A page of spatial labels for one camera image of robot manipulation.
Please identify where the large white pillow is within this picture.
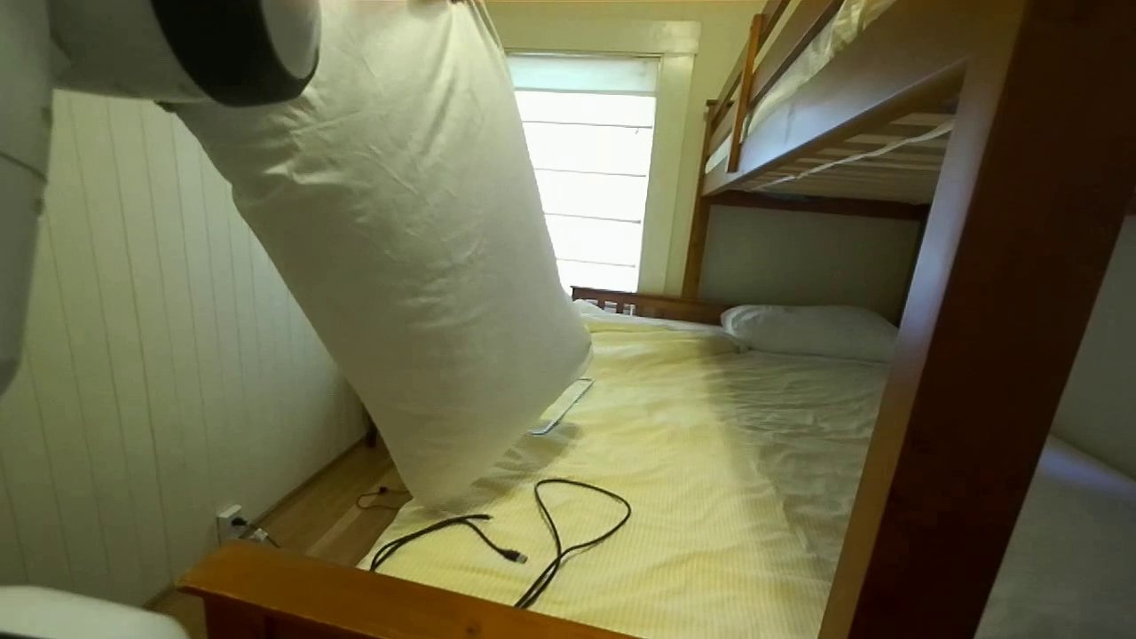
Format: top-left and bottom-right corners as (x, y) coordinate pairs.
(180, 0), (589, 509)

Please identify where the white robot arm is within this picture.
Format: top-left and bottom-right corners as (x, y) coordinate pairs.
(0, 0), (320, 389)

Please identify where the small white far pillow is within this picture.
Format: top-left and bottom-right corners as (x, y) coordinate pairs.
(722, 306), (900, 362)

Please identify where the window with white blinds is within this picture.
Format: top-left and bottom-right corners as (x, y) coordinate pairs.
(512, 54), (693, 292)

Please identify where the yellow bed comforter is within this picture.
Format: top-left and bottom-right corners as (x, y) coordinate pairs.
(363, 311), (886, 639)

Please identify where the upper bunk mattress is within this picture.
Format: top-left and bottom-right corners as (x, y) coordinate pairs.
(708, 0), (902, 177)

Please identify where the black charging cable on bed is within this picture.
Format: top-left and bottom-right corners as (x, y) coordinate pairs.
(365, 472), (640, 613)

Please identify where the wall power outlet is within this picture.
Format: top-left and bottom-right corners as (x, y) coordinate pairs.
(217, 503), (249, 538)

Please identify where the wooden bunk bed frame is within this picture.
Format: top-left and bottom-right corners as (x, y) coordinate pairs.
(174, 0), (1136, 639)

